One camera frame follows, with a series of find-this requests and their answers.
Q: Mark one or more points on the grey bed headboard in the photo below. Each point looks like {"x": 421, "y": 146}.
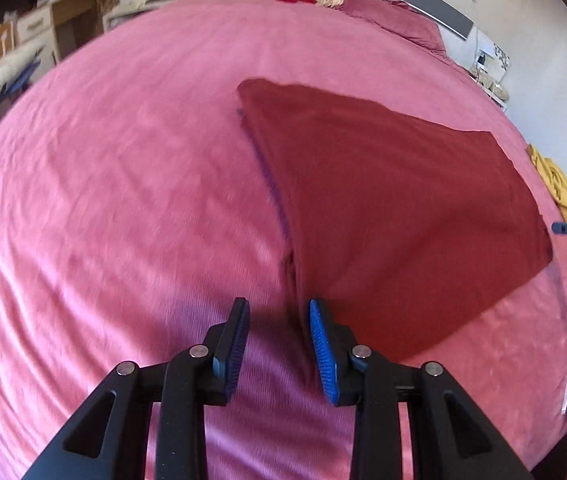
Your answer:
{"x": 428, "y": 10}

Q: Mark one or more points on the white nightstand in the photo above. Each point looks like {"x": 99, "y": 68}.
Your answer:
{"x": 493, "y": 85}
{"x": 123, "y": 17}

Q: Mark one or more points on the dark red garment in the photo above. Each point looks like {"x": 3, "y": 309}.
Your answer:
{"x": 388, "y": 200}

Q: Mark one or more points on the pink bed blanket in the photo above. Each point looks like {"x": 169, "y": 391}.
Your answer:
{"x": 113, "y": 185}

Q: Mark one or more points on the wooden desk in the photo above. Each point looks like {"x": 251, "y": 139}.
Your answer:
{"x": 78, "y": 15}

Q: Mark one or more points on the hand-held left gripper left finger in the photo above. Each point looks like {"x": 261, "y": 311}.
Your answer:
{"x": 236, "y": 360}

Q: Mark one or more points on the white floral headboard panel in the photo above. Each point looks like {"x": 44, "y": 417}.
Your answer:
{"x": 501, "y": 55}

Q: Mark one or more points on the yellow garment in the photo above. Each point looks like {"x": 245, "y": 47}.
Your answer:
{"x": 561, "y": 190}

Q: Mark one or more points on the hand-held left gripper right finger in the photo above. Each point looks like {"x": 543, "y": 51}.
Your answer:
{"x": 323, "y": 360}

